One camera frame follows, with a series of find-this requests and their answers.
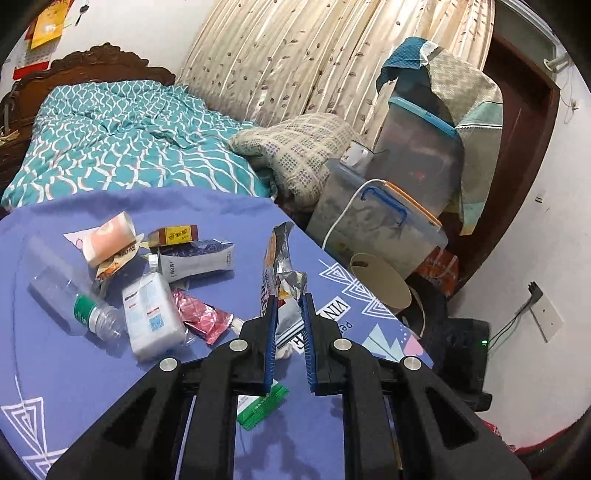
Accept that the red foil wrapper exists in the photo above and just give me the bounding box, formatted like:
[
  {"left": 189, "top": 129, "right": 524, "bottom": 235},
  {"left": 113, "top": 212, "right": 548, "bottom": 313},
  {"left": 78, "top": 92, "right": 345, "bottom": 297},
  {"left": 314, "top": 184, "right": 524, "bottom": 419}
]
[{"left": 172, "top": 289, "right": 233, "bottom": 346}]

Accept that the silver foil snack wrapper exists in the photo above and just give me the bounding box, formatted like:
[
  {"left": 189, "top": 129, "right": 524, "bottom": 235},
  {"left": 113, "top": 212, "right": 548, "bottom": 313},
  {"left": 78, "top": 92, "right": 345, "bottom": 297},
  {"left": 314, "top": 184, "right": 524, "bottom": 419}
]
[{"left": 260, "top": 221, "right": 308, "bottom": 348}]

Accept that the white tissue pack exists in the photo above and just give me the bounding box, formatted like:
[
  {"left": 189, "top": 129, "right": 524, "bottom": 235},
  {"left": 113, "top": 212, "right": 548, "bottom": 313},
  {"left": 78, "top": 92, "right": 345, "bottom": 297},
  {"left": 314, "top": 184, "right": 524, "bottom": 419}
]
[{"left": 122, "top": 272, "right": 186, "bottom": 363}]

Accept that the grey white squeeze tube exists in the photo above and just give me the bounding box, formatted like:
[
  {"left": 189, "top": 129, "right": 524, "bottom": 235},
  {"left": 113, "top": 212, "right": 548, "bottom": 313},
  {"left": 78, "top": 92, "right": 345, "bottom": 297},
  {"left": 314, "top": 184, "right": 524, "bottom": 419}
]
[{"left": 146, "top": 239, "right": 235, "bottom": 283}]

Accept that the brown yellow cigarette box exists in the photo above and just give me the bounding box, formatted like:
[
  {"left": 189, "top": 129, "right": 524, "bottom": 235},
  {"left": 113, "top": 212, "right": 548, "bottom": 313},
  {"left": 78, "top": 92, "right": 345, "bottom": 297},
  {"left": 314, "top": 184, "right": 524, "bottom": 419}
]
[{"left": 147, "top": 224, "right": 198, "bottom": 248}]

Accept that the brown snack wrapper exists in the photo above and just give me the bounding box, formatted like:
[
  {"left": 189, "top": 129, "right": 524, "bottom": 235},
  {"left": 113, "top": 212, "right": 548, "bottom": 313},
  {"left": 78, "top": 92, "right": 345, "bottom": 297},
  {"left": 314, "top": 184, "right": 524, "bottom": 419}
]
[{"left": 95, "top": 242, "right": 141, "bottom": 282}]

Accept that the pink paper cup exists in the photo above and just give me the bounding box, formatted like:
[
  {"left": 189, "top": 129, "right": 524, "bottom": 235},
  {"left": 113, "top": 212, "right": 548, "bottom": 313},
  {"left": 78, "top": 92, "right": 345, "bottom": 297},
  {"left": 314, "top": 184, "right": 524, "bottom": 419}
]
[{"left": 64, "top": 211, "right": 136, "bottom": 268}]

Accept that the clear plastic bottle green label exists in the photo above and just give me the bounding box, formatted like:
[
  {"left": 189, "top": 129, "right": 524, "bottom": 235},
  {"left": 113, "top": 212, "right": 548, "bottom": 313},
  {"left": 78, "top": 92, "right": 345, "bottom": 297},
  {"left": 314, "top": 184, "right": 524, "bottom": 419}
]
[{"left": 26, "top": 237, "right": 127, "bottom": 342}]

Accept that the beige round trash bin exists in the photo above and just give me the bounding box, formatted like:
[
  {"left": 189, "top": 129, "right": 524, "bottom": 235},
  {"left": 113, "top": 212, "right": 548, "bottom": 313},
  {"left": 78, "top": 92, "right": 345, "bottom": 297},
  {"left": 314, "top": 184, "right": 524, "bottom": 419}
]
[{"left": 349, "top": 253, "right": 413, "bottom": 313}]

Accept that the black bag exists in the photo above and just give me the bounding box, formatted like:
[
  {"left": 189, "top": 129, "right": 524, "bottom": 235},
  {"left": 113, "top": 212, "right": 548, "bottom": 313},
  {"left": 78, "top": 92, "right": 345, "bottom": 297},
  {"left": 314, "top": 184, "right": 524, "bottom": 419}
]
[{"left": 398, "top": 273, "right": 493, "bottom": 412}]

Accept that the orange plastic bag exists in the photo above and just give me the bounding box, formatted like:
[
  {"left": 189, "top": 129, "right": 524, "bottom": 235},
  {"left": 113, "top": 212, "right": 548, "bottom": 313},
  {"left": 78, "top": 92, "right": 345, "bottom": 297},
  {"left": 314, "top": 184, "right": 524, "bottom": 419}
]
[{"left": 415, "top": 247, "right": 459, "bottom": 298}]

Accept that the blue patterned tablecloth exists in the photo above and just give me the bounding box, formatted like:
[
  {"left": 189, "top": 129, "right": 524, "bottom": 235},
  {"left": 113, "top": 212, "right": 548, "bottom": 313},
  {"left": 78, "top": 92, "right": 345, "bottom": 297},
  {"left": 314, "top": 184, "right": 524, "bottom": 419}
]
[{"left": 0, "top": 186, "right": 435, "bottom": 480}]

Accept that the beige checked folded blanket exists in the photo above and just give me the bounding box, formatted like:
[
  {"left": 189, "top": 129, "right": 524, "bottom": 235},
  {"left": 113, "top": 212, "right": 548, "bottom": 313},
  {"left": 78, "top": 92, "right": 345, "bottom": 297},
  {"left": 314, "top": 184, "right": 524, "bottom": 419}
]
[{"left": 228, "top": 113, "right": 360, "bottom": 211}]

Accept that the tall clear storage bin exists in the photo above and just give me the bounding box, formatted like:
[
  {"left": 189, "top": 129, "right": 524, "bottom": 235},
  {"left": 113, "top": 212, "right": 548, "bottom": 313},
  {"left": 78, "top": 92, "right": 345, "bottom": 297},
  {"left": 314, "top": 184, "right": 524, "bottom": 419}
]
[{"left": 366, "top": 96, "right": 464, "bottom": 217}]

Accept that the teal white patterned duvet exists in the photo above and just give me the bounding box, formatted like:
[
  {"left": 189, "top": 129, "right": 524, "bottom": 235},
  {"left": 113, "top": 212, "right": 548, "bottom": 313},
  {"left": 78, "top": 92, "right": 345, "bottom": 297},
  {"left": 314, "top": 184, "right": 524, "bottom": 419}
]
[{"left": 1, "top": 80, "right": 271, "bottom": 211}]

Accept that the beige floral curtain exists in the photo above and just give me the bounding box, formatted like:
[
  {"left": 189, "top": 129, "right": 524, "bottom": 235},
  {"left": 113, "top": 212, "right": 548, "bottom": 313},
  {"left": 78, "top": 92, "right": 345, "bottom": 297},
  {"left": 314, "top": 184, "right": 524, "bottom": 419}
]
[{"left": 176, "top": 0, "right": 496, "bottom": 146}]

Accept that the teal beige draped cloth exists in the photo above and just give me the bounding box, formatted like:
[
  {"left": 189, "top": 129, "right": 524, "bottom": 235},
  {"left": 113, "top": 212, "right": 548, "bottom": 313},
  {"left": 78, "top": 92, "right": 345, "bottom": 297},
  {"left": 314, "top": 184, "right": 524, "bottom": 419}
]
[{"left": 376, "top": 37, "right": 503, "bottom": 236}]

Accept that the dark wooden door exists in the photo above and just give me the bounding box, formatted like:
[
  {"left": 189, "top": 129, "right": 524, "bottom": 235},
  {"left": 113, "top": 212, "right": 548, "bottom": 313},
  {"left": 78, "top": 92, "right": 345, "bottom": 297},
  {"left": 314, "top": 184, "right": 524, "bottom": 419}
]
[{"left": 440, "top": 34, "right": 560, "bottom": 290}]

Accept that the carved wooden headboard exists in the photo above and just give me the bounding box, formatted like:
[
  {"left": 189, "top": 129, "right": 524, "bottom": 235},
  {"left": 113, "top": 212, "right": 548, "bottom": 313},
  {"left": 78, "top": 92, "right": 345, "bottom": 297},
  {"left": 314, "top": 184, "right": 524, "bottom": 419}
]
[{"left": 1, "top": 43, "right": 175, "bottom": 189}]

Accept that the clear storage box blue handle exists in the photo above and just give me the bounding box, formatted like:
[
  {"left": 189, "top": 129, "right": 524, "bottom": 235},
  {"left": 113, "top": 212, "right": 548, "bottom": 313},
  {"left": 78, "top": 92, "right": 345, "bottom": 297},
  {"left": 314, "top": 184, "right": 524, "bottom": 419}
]
[{"left": 307, "top": 159, "right": 448, "bottom": 278}]

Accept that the white cable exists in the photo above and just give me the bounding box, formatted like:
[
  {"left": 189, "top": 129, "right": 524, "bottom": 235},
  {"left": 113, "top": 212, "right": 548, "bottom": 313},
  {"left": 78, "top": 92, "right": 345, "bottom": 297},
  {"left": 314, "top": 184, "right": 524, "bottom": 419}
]
[{"left": 320, "top": 178, "right": 389, "bottom": 252}]

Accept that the white wall socket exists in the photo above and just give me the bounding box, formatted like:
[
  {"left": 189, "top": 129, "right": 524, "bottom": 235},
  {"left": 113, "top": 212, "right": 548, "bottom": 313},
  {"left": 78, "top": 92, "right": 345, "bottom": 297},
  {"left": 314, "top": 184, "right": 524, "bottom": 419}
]
[{"left": 528, "top": 282, "right": 564, "bottom": 343}]

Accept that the red yellow wall calendar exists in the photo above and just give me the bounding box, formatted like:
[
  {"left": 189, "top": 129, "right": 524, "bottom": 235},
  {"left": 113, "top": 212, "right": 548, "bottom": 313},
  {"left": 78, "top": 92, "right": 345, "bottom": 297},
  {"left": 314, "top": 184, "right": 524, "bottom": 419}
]
[{"left": 12, "top": 0, "right": 73, "bottom": 81}]

